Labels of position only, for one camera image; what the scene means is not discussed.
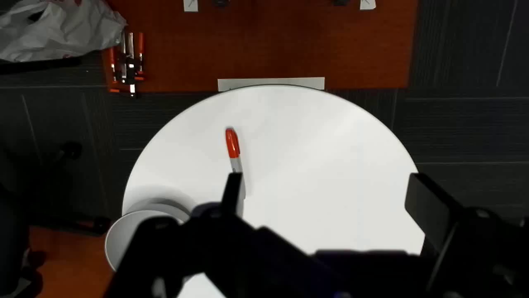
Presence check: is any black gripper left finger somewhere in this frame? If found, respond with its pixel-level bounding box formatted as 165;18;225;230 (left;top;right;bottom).
218;170;245;218

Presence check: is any red capped grey marker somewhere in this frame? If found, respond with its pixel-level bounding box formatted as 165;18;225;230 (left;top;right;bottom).
223;126;246;175

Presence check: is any white round bowl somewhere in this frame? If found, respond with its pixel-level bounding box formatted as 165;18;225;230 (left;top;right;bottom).
102;202;192;273

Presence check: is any white plastic bag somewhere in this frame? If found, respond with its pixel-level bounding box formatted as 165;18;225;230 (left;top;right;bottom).
0;0;129;64

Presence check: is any black orange bar clamp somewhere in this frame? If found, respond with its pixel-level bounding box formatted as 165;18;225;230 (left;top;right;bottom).
106;30;149;99

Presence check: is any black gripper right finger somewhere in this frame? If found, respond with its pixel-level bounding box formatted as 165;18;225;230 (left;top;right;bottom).
403;170;471;260

